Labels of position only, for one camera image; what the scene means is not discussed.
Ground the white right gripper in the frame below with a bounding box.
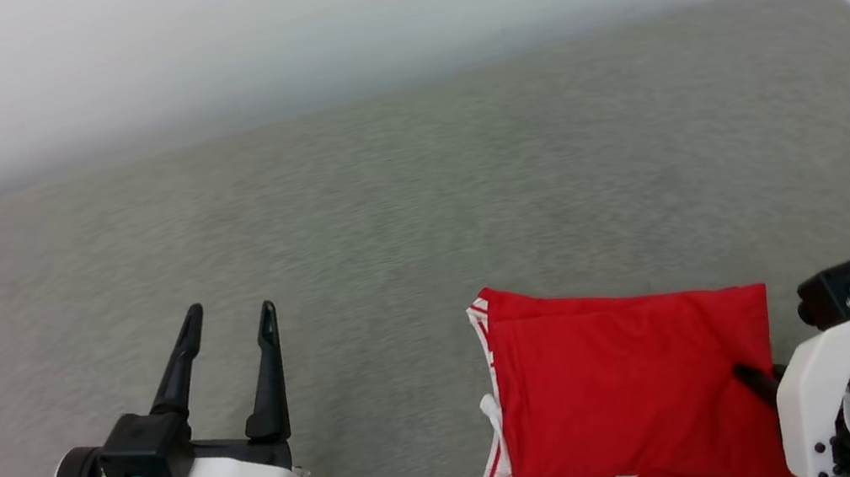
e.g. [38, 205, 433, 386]
[725, 313, 850, 477]

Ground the red shirt with white sleeves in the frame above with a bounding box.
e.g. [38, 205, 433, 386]
[450, 244, 801, 477]

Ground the grey fabric sofa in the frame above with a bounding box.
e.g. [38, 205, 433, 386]
[0, 0, 850, 477]

